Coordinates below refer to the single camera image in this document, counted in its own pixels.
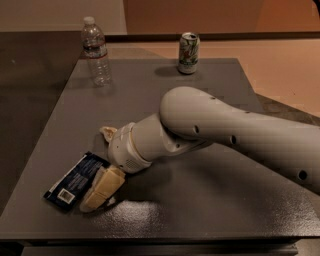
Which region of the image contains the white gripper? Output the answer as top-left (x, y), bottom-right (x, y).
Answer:
top-left (79, 123), bottom-right (151, 213)

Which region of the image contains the blue rxbar blueberry wrapper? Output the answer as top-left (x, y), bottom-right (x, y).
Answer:
top-left (44, 152), bottom-right (110, 211)

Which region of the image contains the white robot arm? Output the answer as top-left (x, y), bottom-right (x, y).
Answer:
top-left (80, 87), bottom-right (320, 213)

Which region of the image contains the green white 7up can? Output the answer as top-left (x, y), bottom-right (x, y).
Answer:
top-left (178, 32), bottom-right (200, 74)

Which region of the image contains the clear plastic water bottle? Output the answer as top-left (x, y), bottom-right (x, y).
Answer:
top-left (81, 16), bottom-right (112, 87)

